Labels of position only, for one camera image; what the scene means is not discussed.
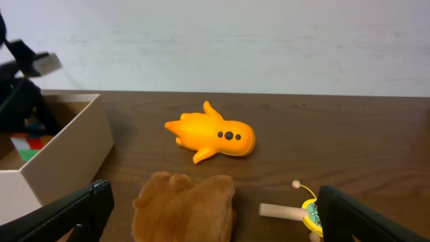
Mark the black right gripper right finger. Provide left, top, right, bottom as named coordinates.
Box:
left=316, top=186, right=429, bottom=242

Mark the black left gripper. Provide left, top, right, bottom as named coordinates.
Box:
left=1, top=19, right=61, bottom=134

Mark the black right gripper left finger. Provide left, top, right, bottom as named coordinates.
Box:
left=1, top=179, right=115, bottom=242

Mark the multicolour puzzle cube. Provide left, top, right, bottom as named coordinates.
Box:
left=11, top=133, right=54, bottom=161

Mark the white cardboard box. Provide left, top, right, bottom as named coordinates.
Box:
left=1, top=94, right=114, bottom=224

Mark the brown plush toy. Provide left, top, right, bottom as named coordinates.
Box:
left=132, top=171, right=236, bottom=242

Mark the orange rubber animal toy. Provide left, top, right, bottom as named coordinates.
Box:
left=164, top=101, right=256, bottom=164

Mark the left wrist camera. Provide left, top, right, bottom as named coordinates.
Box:
left=32, top=52, right=62, bottom=77

